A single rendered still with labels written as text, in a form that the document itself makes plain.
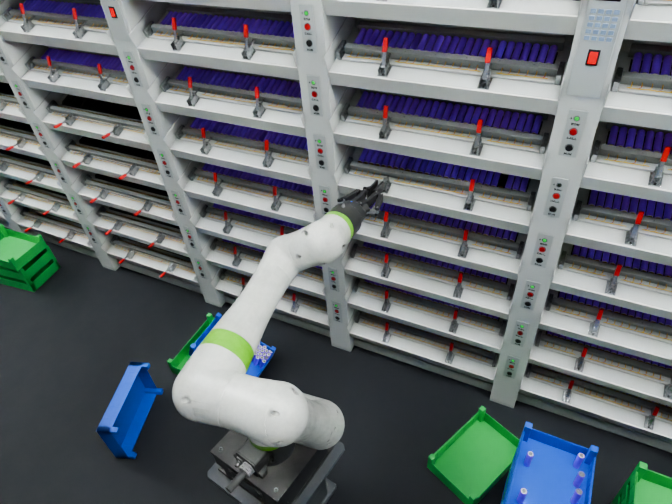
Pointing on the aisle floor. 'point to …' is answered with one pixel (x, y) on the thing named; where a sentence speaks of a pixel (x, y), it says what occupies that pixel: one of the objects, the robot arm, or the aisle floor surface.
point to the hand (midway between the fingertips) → (375, 189)
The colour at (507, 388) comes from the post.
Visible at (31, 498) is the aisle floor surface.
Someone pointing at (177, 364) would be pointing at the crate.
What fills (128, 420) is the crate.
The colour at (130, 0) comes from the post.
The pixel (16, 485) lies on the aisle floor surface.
